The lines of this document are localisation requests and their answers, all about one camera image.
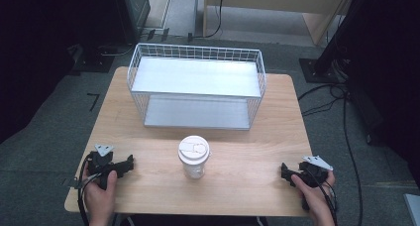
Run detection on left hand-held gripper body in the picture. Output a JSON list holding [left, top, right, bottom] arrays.
[[67, 143, 117, 191]]

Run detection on white cup with lid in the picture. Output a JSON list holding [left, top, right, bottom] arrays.
[[177, 135, 211, 180]]

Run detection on white wire shelf rack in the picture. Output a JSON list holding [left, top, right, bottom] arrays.
[[126, 43, 267, 132]]

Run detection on person's right hand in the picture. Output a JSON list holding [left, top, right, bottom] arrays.
[[290, 170, 337, 218]]

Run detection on person's left hand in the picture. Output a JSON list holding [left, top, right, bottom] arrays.
[[81, 162, 119, 218]]

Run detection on person's dark clothing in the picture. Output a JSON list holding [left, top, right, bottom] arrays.
[[113, 213, 269, 226]]

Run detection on black floor plate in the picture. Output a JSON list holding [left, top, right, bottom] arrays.
[[67, 43, 117, 75]]

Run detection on grey box corner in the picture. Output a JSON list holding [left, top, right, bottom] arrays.
[[403, 192, 420, 226]]

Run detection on dark curtain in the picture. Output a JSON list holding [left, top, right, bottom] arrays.
[[0, 0, 128, 145], [343, 0, 420, 187]]

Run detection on black cabinet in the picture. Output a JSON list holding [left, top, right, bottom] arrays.
[[112, 0, 152, 45]]

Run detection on black slanted stand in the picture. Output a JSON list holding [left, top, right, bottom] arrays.
[[312, 0, 375, 75]]

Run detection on light wooden furniture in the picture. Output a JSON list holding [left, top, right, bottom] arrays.
[[202, 0, 357, 46]]

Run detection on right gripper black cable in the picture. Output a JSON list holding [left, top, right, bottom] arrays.
[[312, 176, 339, 226]]

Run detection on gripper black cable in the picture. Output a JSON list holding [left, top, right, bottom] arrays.
[[312, 176, 339, 226], [76, 152, 100, 226]]

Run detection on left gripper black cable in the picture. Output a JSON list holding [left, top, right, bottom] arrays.
[[76, 152, 100, 226]]

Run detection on long black floor cable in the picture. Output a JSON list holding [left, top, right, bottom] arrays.
[[342, 86, 365, 226]]

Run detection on black looped floor cable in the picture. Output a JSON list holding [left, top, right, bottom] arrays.
[[296, 82, 348, 117]]

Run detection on black stand base plate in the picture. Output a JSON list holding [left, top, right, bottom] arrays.
[[298, 57, 350, 84]]

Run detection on black hanging cable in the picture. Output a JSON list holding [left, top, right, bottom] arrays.
[[187, 0, 225, 42]]

